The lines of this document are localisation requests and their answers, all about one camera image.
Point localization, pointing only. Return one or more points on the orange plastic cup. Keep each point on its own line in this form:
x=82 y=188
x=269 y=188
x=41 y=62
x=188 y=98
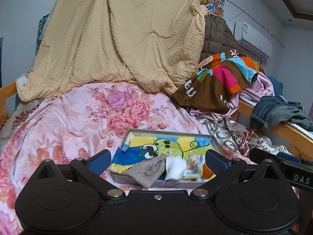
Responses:
x=207 y=172

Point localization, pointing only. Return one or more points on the teal patterned wall hanging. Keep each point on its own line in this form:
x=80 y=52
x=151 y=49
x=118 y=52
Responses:
x=41 y=30

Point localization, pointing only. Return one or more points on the pink floral bedspread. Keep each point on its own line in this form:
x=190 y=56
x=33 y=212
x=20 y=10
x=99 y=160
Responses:
x=79 y=124

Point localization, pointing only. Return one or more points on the brown multicolour striped garment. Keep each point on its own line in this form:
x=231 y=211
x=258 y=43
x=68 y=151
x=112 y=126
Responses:
x=217 y=79

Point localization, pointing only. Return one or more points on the grey drawstring pouch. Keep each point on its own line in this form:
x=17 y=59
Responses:
x=147 y=172

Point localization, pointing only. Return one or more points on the cartoon frog towel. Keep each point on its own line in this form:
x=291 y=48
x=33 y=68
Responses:
x=139 y=146

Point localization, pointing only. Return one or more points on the blue denim jeans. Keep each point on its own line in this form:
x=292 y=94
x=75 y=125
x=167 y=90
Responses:
x=272 y=110

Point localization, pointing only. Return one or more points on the tan dotted quilt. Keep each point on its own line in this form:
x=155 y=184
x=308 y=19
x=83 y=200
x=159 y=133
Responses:
x=154 y=43

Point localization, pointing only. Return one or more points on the white soft cloth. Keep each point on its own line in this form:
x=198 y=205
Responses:
x=175 y=170

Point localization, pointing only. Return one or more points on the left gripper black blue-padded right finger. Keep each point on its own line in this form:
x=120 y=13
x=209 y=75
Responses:
x=226 y=171

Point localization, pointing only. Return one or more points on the beige damask bed sheet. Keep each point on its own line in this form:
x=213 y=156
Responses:
x=237 y=137

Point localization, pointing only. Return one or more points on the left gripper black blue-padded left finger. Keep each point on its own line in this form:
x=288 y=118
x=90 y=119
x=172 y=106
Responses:
x=88 y=172

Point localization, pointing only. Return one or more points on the white wall air conditioner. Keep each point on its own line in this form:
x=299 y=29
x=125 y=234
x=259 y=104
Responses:
x=251 y=39

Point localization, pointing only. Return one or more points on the grey shallow cardboard box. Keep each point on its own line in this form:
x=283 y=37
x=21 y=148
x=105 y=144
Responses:
x=120 y=178

